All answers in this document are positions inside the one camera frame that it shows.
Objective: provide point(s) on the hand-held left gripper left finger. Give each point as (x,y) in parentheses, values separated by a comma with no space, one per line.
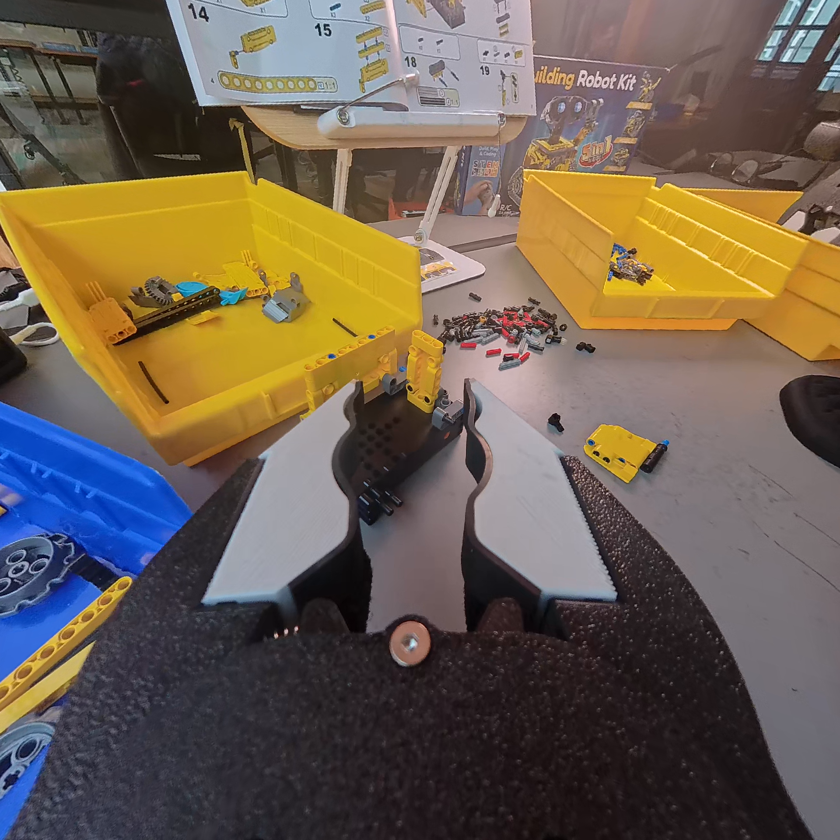
(289,525)

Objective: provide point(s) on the lego instruction booklet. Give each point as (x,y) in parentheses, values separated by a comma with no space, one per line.
(295,46)

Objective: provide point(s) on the black mesh pad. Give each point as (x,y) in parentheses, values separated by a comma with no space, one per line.
(817,420)

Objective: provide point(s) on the yellow plastic bin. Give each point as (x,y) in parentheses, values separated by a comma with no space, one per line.
(669,308)
(807,275)
(229,374)

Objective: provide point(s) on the black and yellow lego model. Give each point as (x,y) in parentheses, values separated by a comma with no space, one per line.
(387,453)

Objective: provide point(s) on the pile of small lego pieces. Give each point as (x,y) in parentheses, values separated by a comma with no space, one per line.
(505,328)

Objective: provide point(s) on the wooden stand board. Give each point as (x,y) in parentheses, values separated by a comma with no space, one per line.
(282,131)

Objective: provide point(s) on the long yellow lego beam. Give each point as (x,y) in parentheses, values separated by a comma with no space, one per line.
(65,630)

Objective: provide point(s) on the yellow lego block assembly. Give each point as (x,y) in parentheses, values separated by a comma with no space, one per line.
(617,449)

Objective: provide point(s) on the printed parts leaflet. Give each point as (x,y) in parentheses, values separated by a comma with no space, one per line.
(438,269)

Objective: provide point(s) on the heap of blue grey parts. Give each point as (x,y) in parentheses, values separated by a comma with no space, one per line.
(630,266)

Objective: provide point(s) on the robot kit box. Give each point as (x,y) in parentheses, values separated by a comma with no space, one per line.
(590,118)

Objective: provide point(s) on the grey spoked wheel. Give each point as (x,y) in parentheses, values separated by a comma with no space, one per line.
(19,754)

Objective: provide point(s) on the black gear wheel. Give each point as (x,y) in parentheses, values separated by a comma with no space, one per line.
(33,574)

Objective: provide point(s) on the blue plastic bin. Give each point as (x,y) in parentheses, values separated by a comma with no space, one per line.
(79,485)

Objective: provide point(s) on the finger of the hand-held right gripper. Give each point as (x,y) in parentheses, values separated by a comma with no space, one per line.
(800,213)

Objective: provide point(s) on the white stand post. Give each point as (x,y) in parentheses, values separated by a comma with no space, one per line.
(436,197)

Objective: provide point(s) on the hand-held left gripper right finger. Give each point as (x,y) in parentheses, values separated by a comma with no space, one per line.
(538,525)

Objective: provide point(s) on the eyeglasses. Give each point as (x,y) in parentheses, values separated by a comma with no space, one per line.
(754,170)

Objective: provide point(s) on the black connector with blue pin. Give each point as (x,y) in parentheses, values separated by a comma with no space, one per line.
(654,457)

